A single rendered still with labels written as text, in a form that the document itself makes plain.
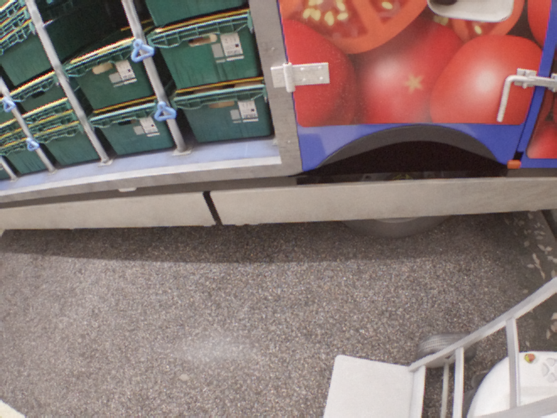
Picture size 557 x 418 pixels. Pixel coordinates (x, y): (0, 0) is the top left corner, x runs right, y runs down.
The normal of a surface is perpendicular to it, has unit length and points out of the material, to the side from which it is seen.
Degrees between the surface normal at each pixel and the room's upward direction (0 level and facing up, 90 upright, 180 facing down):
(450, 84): 90
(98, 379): 0
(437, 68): 90
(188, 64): 94
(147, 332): 0
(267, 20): 90
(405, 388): 16
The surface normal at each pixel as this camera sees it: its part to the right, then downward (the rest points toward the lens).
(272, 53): -0.08, 0.73
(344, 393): 0.11, -0.63
